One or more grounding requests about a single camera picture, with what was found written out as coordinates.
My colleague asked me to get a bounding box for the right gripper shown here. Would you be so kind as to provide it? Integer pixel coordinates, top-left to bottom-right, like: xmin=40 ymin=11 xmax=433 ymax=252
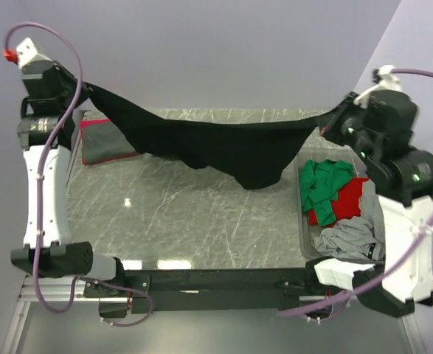
xmin=316 ymin=91 xmax=381 ymax=164

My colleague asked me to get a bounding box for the black t-shirt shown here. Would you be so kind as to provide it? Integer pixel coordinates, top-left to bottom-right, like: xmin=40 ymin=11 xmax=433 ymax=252
xmin=90 ymin=86 xmax=330 ymax=190

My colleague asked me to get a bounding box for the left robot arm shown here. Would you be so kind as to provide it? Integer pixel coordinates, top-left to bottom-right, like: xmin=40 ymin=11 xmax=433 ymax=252
xmin=10 ymin=59 xmax=128 ymax=296

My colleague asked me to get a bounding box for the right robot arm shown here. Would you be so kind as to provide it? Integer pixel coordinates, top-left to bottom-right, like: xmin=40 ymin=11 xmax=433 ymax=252
xmin=303 ymin=88 xmax=433 ymax=318

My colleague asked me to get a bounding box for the folded pink t-shirt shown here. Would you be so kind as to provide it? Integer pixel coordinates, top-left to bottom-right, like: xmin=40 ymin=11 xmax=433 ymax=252
xmin=79 ymin=118 xmax=143 ymax=166

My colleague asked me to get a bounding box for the green t-shirt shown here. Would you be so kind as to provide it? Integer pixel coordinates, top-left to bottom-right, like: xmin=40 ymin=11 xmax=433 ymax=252
xmin=299 ymin=159 xmax=354 ymax=226

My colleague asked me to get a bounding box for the red t-shirt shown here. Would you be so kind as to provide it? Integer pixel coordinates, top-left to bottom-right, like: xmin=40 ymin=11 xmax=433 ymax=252
xmin=307 ymin=178 xmax=369 ymax=227

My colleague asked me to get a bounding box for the clear plastic bin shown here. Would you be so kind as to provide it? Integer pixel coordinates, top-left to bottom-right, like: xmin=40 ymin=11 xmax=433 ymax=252
xmin=294 ymin=148 xmax=385 ymax=264

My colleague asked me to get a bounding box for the black base beam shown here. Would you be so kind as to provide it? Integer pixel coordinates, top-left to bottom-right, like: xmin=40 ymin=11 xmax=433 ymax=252
xmin=83 ymin=267 xmax=350 ymax=317

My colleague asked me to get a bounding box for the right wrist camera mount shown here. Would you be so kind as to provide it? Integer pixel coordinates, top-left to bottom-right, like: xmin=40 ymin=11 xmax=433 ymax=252
xmin=353 ymin=65 xmax=403 ymax=108

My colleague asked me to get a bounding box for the aluminium rail frame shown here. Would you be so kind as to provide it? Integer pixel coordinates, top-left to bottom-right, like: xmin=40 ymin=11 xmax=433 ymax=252
xmin=1 ymin=110 xmax=423 ymax=354

